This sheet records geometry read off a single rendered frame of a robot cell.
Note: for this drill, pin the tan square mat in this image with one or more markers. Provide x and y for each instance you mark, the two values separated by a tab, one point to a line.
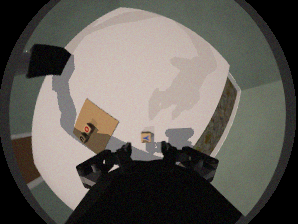
104	126

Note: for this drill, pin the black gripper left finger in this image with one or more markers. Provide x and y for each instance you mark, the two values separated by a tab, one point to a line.
91	169

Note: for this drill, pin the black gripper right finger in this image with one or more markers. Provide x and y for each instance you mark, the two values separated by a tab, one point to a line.
204	164

